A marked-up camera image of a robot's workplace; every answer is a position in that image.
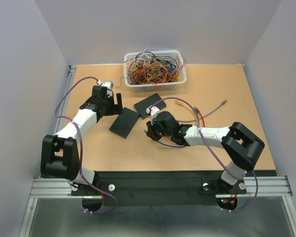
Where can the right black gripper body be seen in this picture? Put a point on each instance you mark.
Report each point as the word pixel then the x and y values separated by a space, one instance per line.
pixel 156 131

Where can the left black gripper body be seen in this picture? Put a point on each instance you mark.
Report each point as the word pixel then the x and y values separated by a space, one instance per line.
pixel 111 109

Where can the black network switch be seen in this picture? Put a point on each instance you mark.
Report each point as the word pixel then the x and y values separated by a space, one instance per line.
pixel 124 123
pixel 142 105

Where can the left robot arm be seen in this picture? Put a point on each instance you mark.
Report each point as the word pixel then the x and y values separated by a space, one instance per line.
pixel 73 133

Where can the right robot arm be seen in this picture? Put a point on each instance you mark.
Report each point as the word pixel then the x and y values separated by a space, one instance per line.
pixel 236 148

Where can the white plastic basket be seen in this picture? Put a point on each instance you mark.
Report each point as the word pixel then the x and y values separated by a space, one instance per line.
pixel 154 70

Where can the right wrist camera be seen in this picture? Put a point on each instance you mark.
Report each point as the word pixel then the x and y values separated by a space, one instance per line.
pixel 152 112

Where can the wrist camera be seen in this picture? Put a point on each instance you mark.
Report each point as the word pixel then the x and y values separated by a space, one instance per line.
pixel 152 112
pixel 109 86

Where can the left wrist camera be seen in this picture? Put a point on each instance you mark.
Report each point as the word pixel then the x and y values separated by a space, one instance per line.
pixel 109 86

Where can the left side aluminium rail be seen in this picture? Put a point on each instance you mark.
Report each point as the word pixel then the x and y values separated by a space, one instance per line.
pixel 61 111

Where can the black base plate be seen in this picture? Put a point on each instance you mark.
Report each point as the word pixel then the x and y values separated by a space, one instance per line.
pixel 158 188

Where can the aluminium frame rail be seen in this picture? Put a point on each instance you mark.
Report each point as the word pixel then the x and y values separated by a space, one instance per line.
pixel 266 209

